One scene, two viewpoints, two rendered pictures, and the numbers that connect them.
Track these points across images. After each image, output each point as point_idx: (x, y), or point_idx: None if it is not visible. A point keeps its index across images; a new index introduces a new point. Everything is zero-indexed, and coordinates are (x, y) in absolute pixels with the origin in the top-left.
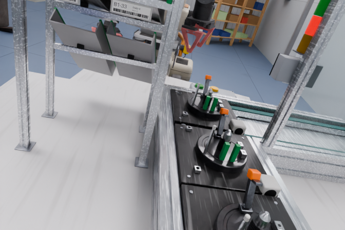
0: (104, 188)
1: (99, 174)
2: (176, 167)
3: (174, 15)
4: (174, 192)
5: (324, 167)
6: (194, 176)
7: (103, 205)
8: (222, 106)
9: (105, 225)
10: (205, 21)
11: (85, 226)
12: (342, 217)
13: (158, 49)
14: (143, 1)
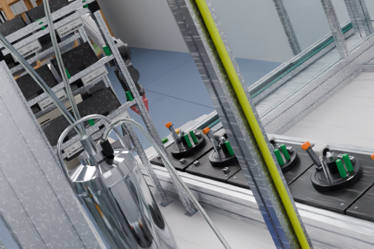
0: (191, 235)
1: (178, 235)
2: (215, 180)
3: (139, 103)
4: (227, 186)
5: (296, 106)
6: (229, 173)
7: (201, 237)
8: (198, 133)
9: (213, 238)
10: (140, 90)
11: (205, 247)
12: (328, 124)
13: (82, 152)
14: (119, 111)
